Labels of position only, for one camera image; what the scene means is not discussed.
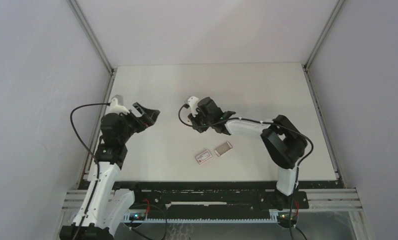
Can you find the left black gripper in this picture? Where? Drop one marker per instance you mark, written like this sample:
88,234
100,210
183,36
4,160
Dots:
151,115

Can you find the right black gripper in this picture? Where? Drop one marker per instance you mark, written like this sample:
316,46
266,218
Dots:
194,120

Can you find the red white staple box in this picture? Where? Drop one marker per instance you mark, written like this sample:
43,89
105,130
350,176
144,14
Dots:
203,156

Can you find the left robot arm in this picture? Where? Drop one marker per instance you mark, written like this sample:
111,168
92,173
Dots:
98,217

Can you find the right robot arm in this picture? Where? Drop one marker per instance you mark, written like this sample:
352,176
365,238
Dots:
286,146

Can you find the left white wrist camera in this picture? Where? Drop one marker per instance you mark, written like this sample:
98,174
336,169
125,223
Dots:
116,106

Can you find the left aluminium frame post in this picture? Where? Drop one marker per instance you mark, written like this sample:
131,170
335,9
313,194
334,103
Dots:
89,32

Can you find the aluminium frame post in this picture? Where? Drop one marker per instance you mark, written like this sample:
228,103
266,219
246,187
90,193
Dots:
339,5
89,32

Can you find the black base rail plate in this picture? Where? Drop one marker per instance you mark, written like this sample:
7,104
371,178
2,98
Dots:
233,200

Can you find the right aluminium frame post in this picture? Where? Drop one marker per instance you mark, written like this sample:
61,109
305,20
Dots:
339,5

